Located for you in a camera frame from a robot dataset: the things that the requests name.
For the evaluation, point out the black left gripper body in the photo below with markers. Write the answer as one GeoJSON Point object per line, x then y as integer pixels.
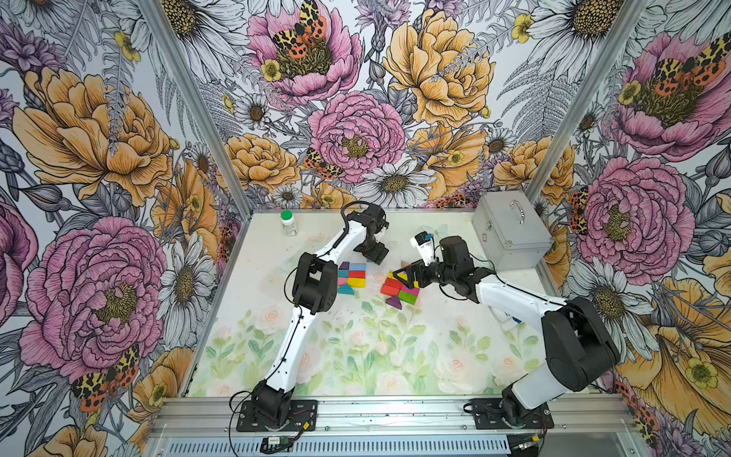
{"type": "Point", "coordinates": [371, 249]}

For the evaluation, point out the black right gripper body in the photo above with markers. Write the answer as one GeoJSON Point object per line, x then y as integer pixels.
{"type": "Point", "coordinates": [437, 271]}

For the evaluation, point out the yellow block long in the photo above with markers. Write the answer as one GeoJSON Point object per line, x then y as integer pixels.
{"type": "Point", "coordinates": [400, 276]}

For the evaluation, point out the magenta block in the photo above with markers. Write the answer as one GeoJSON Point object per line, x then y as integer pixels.
{"type": "Point", "coordinates": [414, 292]}

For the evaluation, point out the green block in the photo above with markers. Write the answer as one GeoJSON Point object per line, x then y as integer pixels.
{"type": "Point", "coordinates": [408, 297]}

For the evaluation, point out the purple triangle block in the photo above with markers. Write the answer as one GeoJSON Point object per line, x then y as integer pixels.
{"type": "Point", "coordinates": [394, 302]}

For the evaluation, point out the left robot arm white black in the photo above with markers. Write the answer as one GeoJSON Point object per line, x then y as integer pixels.
{"type": "Point", "coordinates": [313, 293]}

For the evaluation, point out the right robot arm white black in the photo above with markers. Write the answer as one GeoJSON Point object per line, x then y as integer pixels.
{"type": "Point", "coordinates": [578, 347]}

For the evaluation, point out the silver metal first-aid case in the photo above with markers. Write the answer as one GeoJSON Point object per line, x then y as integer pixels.
{"type": "Point", "coordinates": [511, 233]}

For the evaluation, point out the white bottle green cap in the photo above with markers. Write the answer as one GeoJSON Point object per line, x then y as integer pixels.
{"type": "Point", "coordinates": [288, 223]}

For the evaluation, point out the small circuit board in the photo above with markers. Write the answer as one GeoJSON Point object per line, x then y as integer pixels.
{"type": "Point", "coordinates": [274, 444]}

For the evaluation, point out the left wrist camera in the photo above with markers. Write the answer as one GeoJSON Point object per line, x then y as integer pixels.
{"type": "Point", "coordinates": [374, 219]}

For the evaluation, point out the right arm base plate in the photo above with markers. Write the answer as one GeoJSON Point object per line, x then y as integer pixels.
{"type": "Point", "coordinates": [492, 413]}

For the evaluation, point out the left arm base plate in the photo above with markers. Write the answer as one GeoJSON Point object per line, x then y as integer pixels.
{"type": "Point", "coordinates": [291, 417]}

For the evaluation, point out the aluminium front rail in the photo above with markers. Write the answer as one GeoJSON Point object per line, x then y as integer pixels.
{"type": "Point", "coordinates": [584, 425]}

